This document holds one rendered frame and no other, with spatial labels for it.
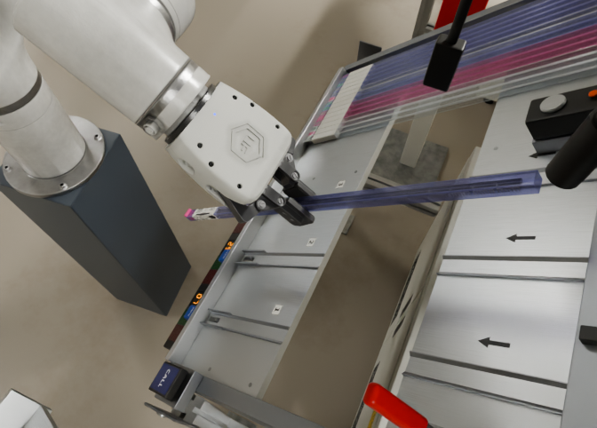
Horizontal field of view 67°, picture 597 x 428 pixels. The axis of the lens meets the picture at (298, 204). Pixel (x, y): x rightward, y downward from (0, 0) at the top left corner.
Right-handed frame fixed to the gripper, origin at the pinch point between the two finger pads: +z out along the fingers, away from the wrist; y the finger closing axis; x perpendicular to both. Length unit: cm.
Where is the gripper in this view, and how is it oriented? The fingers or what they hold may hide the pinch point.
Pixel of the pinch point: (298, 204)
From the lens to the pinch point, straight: 51.2
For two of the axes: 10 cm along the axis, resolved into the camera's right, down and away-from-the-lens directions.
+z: 7.2, 6.0, 3.6
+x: -5.5, 1.7, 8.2
